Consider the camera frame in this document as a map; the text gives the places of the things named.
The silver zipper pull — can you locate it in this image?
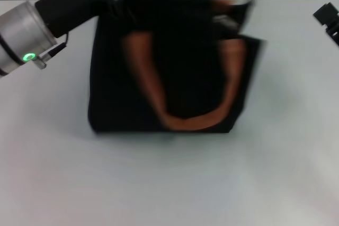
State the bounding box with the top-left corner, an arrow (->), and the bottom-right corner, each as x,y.
213,15 -> 239,30

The black bag with orange handles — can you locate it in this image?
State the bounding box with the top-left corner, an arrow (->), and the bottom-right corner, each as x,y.
87,0 -> 268,134

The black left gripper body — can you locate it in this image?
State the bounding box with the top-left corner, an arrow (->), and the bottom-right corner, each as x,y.
34,0 -> 127,39

